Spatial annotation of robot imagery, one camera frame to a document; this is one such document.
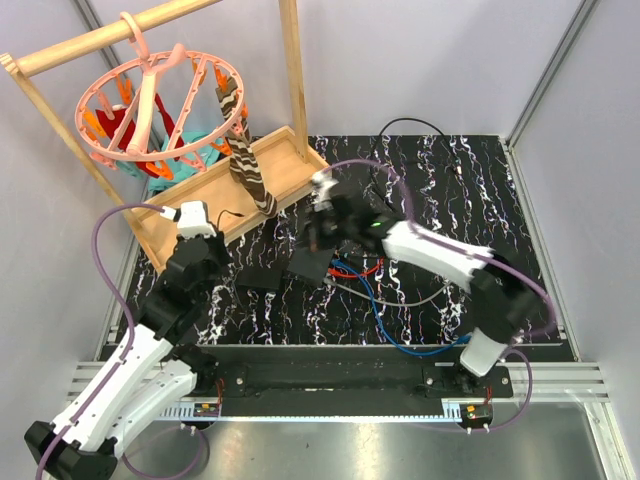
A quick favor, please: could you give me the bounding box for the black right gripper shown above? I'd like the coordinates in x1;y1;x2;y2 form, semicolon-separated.
295;205;356;253

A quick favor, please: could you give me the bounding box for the red ethernet cable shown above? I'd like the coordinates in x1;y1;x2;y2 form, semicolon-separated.
327;257;386;279

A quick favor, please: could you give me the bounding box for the grey ethernet cable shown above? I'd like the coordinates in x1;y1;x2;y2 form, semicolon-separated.
322;277;451;307

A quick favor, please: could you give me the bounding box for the black power adapter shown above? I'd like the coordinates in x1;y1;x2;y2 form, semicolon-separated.
214;208;284;311

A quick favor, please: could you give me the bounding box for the black ethernet cable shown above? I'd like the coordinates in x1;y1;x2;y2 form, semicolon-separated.
367;118;464;211

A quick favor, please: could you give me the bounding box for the blue ethernet cable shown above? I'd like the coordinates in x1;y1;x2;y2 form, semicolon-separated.
329;257;476;355

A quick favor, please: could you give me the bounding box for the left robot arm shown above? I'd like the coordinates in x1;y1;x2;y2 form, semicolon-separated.
24;234;231;479

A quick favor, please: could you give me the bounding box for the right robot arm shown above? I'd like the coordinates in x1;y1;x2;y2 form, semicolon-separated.
305;179;546;397

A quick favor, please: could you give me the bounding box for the wooden drying rack stand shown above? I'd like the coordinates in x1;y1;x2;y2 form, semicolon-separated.
1;1;326;270

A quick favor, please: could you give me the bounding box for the black marble pattern mat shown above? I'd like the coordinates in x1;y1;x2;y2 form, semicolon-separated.
187;135;542;347

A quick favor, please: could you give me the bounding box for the brown striped sock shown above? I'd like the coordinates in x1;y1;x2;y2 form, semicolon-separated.
216;78;278;217

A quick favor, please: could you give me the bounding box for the teal cloth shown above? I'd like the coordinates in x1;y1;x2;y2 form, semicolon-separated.
148;130;224;194

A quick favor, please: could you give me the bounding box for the pink round clip hanger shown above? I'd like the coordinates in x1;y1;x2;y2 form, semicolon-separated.
74;12;248;180

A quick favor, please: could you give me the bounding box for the red sock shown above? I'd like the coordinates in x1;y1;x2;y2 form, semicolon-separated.
94;94;176;179

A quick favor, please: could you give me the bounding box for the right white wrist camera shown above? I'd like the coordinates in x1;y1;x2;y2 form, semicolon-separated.
311;171;339;212

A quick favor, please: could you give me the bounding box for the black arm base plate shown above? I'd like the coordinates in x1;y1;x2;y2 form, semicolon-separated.
195;362;513;420

